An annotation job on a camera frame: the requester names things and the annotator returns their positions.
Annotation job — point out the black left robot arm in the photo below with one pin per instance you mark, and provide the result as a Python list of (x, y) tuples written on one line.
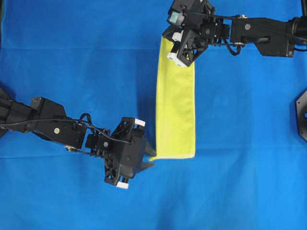
[(48, 120)]

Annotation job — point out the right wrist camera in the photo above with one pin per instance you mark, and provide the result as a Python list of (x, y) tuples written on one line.
[(189, 12)]

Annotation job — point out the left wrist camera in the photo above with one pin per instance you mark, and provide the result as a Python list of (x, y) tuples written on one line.
[(129, 156)]

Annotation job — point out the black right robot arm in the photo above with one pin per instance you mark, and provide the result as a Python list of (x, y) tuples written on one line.
[(272, 38)]

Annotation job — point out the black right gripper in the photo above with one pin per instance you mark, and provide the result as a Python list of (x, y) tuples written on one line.
[(188, 42)]

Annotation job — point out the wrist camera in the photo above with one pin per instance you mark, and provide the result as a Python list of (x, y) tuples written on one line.
[(189, 12), (129, 156)]

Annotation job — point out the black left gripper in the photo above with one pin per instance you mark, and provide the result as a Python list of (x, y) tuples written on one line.
[(124, 132)]

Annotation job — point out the blue table cloth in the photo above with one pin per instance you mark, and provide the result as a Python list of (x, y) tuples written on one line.
[(101, 57)]

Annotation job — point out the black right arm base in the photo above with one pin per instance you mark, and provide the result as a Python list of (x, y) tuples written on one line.
[(301, 114)]

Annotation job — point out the yellow-green square towel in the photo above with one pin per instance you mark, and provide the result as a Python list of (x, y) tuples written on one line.
[(175, 115)]

